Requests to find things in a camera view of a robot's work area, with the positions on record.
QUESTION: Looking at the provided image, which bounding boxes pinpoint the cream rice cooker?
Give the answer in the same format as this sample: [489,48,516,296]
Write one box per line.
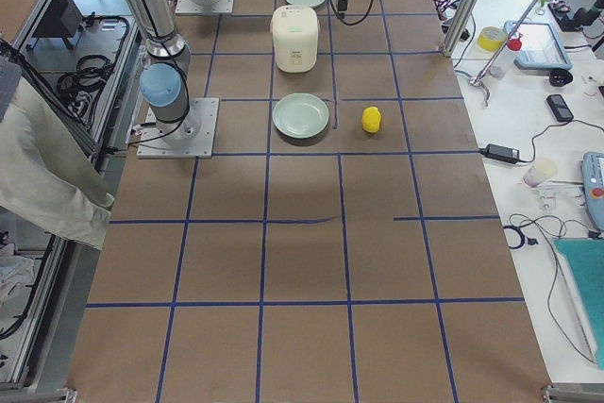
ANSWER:
[270,5,319,73]

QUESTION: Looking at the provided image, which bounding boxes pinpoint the yellow lemon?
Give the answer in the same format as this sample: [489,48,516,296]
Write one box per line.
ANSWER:
[361,106,382,134]

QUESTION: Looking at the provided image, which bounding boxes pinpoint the green plate by lemon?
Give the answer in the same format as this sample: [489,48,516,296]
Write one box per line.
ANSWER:
[272,93,330,140]

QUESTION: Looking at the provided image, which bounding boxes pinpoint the yellow tape roll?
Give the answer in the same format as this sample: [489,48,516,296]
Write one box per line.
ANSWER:
[477,26,507,53]

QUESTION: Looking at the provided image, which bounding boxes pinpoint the metal clamp rod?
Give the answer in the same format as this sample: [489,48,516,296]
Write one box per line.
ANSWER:
[468,0,547,106]

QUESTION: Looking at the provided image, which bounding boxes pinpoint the red capped squeeze bottle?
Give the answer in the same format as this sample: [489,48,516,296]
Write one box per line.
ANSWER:
[488,34,522,79]

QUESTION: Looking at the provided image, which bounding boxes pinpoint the blue teach pendant tablet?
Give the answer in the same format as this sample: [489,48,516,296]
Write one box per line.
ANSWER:
[514,22,572,71]

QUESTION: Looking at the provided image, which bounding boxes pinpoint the black power adapter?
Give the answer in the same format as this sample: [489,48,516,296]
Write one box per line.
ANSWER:
[479,143,520,164]

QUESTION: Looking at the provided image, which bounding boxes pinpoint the black round cup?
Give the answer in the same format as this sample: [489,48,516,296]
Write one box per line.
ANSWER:
[548,68,574,88]

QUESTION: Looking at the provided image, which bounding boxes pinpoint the black phone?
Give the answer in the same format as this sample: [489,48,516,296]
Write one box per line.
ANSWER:
[546,94,574,123]

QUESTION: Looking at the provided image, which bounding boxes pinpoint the white paper cup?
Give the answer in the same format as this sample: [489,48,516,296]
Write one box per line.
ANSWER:
[523,158,558,188]

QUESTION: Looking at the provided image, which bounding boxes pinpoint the person beige trousers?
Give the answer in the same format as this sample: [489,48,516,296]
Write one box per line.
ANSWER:
[1,59,114,250]

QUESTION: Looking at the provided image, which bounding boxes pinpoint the teal cutting mat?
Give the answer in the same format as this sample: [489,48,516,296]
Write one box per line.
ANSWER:
[554,239,603,369]

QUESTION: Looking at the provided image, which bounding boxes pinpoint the aluminium frame post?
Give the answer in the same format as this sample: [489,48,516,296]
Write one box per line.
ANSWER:
[441,0,502,58]

